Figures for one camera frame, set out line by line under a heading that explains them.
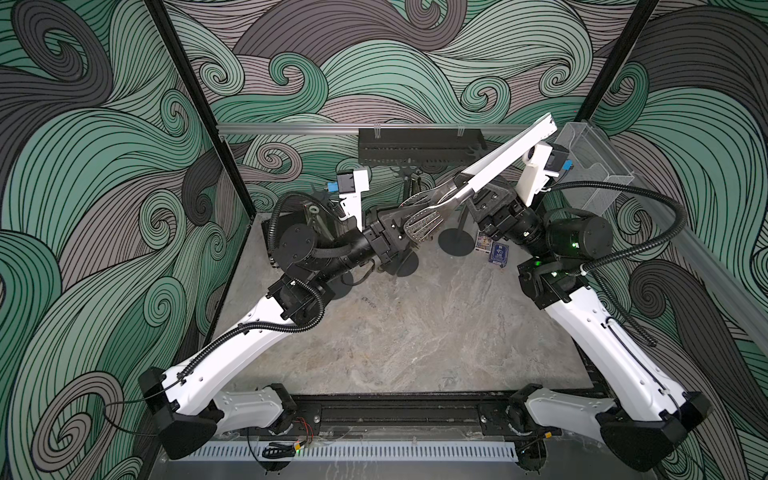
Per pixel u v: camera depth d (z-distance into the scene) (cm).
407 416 75
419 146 96
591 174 77
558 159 38
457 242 111
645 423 38
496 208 42
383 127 93
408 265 103
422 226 41
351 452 70
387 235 43
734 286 53
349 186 42
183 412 37
